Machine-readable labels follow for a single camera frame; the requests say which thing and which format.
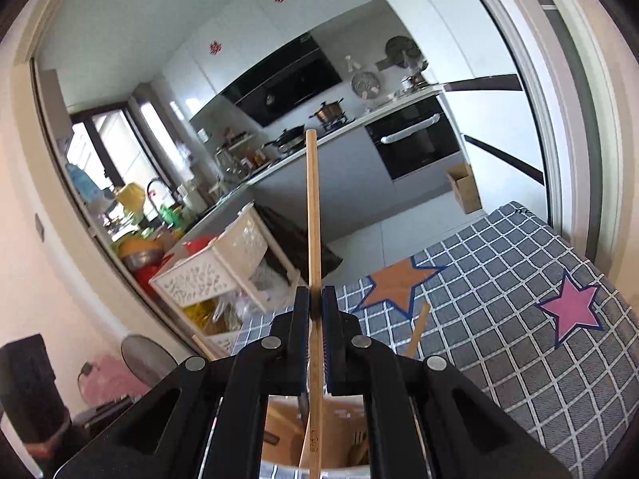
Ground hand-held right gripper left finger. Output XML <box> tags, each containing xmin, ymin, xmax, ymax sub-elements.
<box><xmin>52</xmin><ymin>285</ymin><xmax>313</xmax><ymax>479</ymax></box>

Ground black bag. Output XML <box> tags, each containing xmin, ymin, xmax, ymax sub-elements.
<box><xmin>256</xmin><ymin>204</ymin><xmax>345</xmax><ymax>286</ymax></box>

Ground cream perforated storage cart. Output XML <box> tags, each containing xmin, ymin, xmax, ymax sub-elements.
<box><xmin>149</xmin><ymin>204</ymin><xmax>303</xmax><ymax>360</ymax></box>

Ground curved kitchen faucet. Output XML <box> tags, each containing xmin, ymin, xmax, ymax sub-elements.
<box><xmin>147</xmin><ymin>178</ymin><xmax>167</xmax><ymax>211</ymax></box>

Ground glass jar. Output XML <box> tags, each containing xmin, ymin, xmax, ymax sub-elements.
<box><xmin>215</xmin><ymin>145</ymin><xmax>241</xmax><ymax>181</ymax></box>

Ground kitchen counter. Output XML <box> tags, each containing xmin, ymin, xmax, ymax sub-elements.
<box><xmin>197</xmin><ymin>85</ymin><xmax>445</xmax><ymax>245</ymax></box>

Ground round black pan lid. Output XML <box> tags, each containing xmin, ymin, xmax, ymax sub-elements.
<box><xmin>385</xmin><ymin>35</ymin><xmax>421</xmax><ymax>69</ymax></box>

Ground white refrigerator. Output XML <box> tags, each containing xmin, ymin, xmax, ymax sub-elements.
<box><xmin>372</xmin><ymin>0</ymin><xmax>550</xmax><ymax>213</ymax></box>

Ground cream utensil holder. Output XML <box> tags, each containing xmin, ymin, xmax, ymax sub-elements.
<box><xmin>260</xmin><ymin>392</ymin><xmax>373</xmax><ymax>479</ymax></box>

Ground white wall cabinets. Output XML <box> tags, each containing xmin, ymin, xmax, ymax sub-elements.
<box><xmin>160</xmin><ymin>0</ymin><xmax>376</xmax><ymax>121</ymax></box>

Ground round metal steamer rack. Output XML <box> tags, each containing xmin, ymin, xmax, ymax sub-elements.
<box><xmin>351</xmin><ymin>72</ymin><xmax>381</xmax><ymax>99</ymax></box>

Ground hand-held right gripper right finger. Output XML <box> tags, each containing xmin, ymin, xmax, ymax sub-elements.
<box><xmin>321</xmin><ymin>285</ymin><xmax>575</xmax><ymax>479</ymax></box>

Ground pink chair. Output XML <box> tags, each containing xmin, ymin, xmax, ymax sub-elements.
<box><xmin>79</xmin><ymin>353</ymin><xmax>133</xmax><ymax>401</ymax></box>

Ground long wooden chopstick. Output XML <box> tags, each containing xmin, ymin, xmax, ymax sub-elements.
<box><xmin>304</xmin><ymin>129</ymin><xmax>324</xmax><ymax>479</ymax></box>

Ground cardboard box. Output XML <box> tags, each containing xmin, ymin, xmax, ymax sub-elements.
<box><xmin>446</xmin><ymin>162</ymin><xmax>484</xmax><ymax>216</ymax></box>

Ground black built-in oven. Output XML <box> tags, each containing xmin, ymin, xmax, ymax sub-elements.
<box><xmin>364</xmin><ymin>95</ymin><xmax>463</xmax><ymax>183</ymax></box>

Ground black range hood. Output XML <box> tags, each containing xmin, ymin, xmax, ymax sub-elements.
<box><xmin>222</xmin><ymin>34</ymin><xmax>344</xmax><ymax>129</ymax></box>

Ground dark textured object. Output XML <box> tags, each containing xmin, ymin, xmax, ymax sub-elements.
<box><xmin>0</xmin><ymin>334</ymin><xmax>72</xmax><ymax>456</ymax></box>

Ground copper cooking pot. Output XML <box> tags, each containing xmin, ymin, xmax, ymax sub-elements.
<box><xmin>312</xmin><ymin>100</ymin><xmax>348</xmax><ymax>125</ymax></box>

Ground black wok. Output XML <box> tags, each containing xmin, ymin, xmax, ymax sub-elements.
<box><xmin>262</xmin><ymin>127</ymin><xmax>307</xmax><ymax>154</ymax></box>

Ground yellow cloth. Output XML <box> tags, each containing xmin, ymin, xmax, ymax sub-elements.
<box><xmin>115</xmin><ymin>183</ymin><xmax>147</xmax><ymax>216</ymax></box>

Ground blue plastic bag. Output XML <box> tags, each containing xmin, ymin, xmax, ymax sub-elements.
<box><xmin>65</xmin><ymin>162</ymin><xmax>109</xmax><ymax>204</ymax></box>

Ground short wooden chopstick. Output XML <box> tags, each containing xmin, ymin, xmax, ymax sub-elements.
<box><xmin>401</xmin><ymin>303</ymin><xmax>431</xmax><ymax>359</ymax></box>

